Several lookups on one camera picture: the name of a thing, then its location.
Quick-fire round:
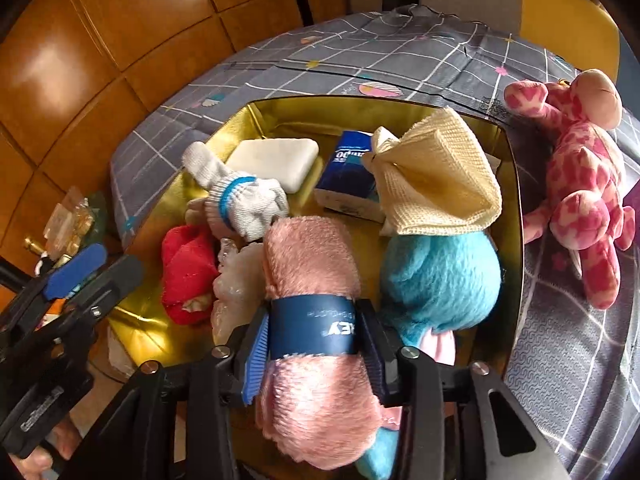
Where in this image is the pink fluffy towel roll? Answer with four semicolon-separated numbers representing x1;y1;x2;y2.
252;216;401;480

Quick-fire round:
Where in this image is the small red plush toy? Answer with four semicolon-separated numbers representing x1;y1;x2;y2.
161;197;221;323

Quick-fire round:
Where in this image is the person's left hand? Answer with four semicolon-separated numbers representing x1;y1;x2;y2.
22;417;81;480

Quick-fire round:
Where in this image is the gold tin box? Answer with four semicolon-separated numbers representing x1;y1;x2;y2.
109;95;525;480

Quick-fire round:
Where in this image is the clear plastic bag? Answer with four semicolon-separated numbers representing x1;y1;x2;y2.
211;237;271;348

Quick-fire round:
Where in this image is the grey plaid bedsheet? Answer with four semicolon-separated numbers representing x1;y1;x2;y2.
109;4;640;480

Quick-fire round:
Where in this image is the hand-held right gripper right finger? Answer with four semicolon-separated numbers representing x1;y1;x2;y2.
356;300;571;480

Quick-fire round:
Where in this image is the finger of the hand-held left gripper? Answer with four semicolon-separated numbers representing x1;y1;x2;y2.
0;243;107;333
0;255;146;366

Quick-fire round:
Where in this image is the grey yellow blue headboard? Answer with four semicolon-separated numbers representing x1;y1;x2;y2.
419;0;621;68

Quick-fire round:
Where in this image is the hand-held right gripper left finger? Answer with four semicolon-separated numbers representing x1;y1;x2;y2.
75;307;273;480

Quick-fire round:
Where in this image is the wooden wardrobe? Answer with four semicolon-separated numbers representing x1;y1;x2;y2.
0;0;381;301

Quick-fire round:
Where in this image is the beige mesh cloth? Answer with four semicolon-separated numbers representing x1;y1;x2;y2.
361;106;502;237

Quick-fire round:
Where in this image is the white sponge block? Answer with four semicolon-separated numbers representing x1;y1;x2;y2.
226;137;320;194

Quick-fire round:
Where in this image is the pink spotted giraffe plush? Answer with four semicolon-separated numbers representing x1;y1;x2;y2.
502;68;637;311

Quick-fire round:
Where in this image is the teal fluffy towel roll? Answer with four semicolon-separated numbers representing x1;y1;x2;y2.
378;232;502;366

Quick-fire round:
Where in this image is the clear snack bag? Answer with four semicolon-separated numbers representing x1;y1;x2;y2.
42;187;96;261

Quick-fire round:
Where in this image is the blue tissue pack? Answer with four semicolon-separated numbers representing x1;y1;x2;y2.
314;130;387;223

